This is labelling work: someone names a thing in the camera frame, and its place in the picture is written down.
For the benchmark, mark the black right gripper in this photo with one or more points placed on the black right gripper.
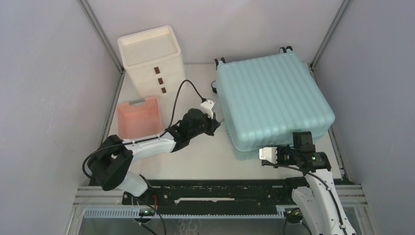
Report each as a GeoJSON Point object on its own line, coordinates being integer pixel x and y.
{"type": "Point", "coordinates": [279, 148]}

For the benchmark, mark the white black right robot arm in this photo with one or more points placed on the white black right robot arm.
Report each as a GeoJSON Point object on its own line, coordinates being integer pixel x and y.
{"type": "Point", "coordinates": [318, 200]}

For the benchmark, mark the white stacked drawer box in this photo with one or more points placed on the white stacked drawer box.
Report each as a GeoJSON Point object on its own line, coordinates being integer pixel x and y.
{"type": "Point", "coordinates": [153, 61]}

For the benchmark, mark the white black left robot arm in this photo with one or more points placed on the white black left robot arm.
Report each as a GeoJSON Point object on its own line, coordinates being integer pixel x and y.
{"type": "Point", "coordinates": [110, 163]}

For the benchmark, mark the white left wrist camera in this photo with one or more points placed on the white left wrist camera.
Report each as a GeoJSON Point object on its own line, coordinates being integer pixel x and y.
{"type": "Point", "coordinates": [207, 107]}

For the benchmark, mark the black mounting base plate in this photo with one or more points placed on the black mounting base plate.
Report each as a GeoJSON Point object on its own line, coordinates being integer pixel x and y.
{"type": "Point", "coordinates": [268, 192]}

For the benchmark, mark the pink perforated plastic basket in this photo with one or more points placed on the pink perforated plastic basket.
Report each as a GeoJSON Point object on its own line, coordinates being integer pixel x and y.
{"type": "Point", "coordinates": [139, 118]}

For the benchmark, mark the light blue ribbed suitcase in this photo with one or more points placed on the light blue ribbed suitcase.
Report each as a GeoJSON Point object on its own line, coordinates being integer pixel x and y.
{"type": "Point", "coordinates": [265, 100]}

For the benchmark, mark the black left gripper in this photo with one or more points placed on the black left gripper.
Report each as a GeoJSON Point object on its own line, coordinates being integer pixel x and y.
{"type": "Point", "coordinates": [213, 124]}

